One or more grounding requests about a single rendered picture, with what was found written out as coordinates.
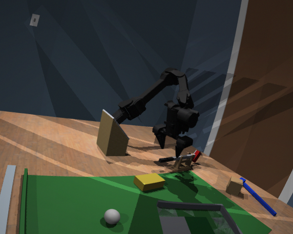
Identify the red putter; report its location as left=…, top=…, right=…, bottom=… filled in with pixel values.
left=158, top=150, right=201, bottom=163

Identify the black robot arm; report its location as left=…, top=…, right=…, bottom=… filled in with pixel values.
left=111, top=67, right=200, bottom=134

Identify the green putting mat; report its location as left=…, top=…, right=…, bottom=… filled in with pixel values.
left=25, top=171, right=272, bottom=234

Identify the grey ball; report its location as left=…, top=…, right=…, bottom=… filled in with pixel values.
left=104, top=209, right=120, bottom=225

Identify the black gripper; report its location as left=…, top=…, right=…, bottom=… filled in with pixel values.
left=152, top=119, right=193, bottom=158

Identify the grey flat strip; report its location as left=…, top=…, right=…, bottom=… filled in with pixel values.
left=0, top=165, right=16, bottom=234

